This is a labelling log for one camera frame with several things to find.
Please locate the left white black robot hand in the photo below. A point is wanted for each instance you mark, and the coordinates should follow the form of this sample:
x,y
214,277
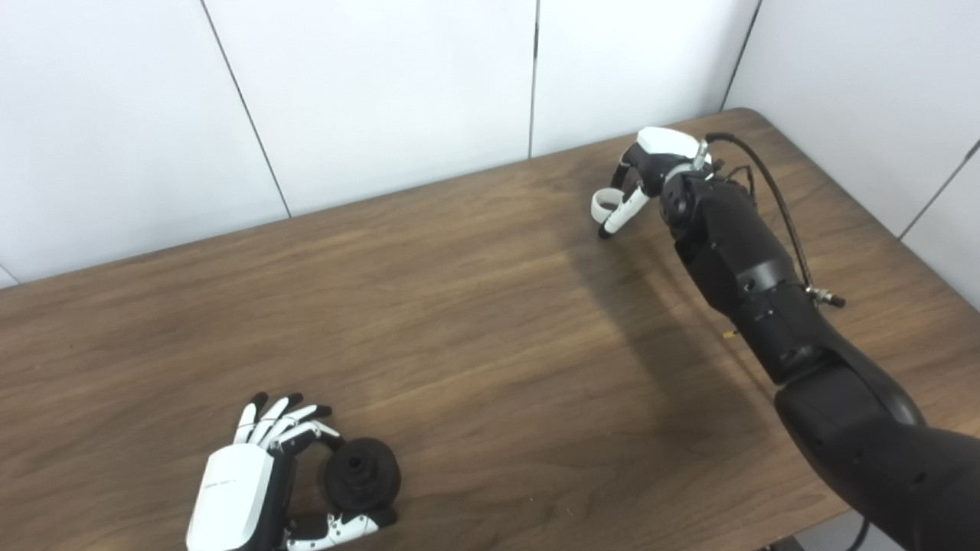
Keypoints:
x,y
230,497

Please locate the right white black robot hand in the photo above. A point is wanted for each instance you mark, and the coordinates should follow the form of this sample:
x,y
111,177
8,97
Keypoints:
x,y
666,145

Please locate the round black part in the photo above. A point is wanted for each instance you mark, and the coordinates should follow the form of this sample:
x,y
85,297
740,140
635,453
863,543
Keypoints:
x,y
364,478

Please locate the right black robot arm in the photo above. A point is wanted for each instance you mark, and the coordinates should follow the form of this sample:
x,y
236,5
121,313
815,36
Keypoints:
x,y
766,291

